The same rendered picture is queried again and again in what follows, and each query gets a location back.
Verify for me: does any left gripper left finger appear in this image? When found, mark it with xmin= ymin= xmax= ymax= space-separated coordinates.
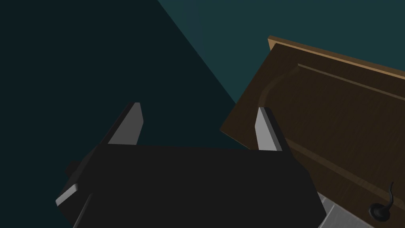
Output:
xmin=100 ymin=102 xmax=144 ymax=146

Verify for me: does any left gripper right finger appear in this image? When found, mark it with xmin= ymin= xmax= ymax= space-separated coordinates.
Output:
xmin=254 ymin=107 xmax=292 ymax=152

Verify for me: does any brown wooden door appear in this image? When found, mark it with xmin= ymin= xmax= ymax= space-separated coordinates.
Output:
xmin=219 ymin=36 xmax=405 ymax=228

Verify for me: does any black door handle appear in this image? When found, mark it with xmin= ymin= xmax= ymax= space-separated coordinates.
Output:
xmin=369 ymin=181 xmax=395 ymax=222

